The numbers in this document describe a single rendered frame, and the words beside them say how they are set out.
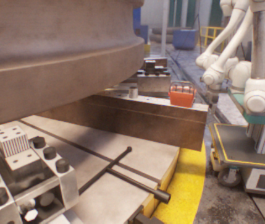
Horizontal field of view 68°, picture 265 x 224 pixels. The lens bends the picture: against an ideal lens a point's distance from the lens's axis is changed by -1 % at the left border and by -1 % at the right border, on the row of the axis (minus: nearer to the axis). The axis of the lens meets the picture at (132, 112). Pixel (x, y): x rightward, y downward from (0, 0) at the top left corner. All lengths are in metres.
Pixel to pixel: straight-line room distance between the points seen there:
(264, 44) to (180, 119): 0.78
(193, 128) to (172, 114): 0.20
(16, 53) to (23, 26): 0.16
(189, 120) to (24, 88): 1.20
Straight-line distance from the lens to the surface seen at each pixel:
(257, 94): 1.35
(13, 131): 1.11
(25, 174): 1.02
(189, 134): 1.75
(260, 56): 1.38
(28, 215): 1.05
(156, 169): 1.56
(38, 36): 1.33
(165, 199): 1.32
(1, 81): 1.13
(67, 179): 1.03
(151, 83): 2.67
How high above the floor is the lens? 1.31
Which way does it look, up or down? 24 degrees down
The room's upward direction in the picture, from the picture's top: straight up
